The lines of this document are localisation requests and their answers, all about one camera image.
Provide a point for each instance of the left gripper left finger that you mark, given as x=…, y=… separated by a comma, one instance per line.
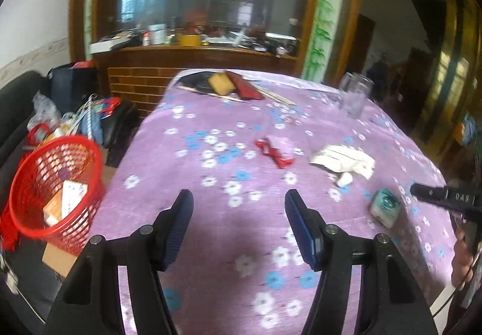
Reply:
x=156, y=246

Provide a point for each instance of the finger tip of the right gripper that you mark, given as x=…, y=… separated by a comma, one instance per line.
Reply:
x=448, y=197

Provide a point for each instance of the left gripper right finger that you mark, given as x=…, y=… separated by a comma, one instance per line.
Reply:
x=322, y=246

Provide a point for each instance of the white printed plastic bag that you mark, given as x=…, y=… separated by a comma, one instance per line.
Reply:
x=344, y=161

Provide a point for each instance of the white blue medicine box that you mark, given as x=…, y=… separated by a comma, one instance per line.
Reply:
x=71, y=195

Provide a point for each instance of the right hand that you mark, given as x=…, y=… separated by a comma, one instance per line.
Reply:
x=462, y=272

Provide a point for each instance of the small teal white box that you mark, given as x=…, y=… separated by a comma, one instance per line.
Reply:
x=385, y=208

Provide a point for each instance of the red candy wrapper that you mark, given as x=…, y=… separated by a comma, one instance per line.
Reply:
x=279, y=149

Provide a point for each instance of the orange medicine box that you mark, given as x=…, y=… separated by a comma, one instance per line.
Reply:
x=52, y=211

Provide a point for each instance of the red plastic mesh basket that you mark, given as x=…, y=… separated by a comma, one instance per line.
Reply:
x=42, y=176

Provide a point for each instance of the purple floral tablecloth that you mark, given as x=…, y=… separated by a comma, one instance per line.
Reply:
x=239, y=270

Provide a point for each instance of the black leather sofa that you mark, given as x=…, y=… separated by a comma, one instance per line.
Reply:
x=25, y=311

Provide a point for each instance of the red cloth on sofa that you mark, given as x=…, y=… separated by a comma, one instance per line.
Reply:
x=10, y=235

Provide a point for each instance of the chopsticks in paper sleeve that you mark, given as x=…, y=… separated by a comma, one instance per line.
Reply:
x=274, y=96

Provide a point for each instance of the clear drinking glass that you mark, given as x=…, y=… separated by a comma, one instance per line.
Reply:
x=355, y=90

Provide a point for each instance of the red packet on table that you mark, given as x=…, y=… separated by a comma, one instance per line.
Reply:
x=244, y=88

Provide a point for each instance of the wooden counter ledge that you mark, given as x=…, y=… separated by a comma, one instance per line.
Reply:
x=142, y=74

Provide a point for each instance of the clear plastic bag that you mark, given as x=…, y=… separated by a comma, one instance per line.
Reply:
x=44, y=112

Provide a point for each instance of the dark blue bag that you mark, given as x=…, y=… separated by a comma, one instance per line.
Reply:
x=71, y=86

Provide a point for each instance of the white container on counter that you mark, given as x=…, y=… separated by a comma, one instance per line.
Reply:
x=157, y=34

